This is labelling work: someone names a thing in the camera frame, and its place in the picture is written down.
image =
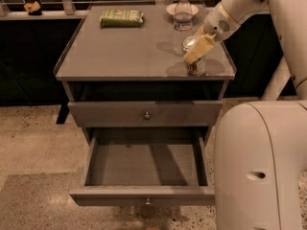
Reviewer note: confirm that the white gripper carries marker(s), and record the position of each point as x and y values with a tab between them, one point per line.
218	24

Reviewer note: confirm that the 7up soda can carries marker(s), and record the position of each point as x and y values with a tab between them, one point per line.
196	68

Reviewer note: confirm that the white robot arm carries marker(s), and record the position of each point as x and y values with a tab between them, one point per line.
260	147

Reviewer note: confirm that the grey drawer cabinet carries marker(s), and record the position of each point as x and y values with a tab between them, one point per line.
137	64

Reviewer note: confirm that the brass top drawer knob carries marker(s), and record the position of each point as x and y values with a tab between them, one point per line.
147	116

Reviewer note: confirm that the closed grey top drawer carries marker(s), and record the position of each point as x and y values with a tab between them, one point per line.
130	114

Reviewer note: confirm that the open grey middle drawer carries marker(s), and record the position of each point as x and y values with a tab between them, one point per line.
125	166

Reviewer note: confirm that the clear plastic water bottle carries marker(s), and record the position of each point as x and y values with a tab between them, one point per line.
183	18

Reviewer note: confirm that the small white bowl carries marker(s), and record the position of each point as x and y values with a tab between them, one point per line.
172	8

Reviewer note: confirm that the green chip bag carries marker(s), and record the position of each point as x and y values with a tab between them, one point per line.
121	18

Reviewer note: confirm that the yellow sponge on ledge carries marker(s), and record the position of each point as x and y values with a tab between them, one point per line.
33	8

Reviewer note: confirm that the grey window ledge rail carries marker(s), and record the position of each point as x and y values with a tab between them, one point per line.
79	14

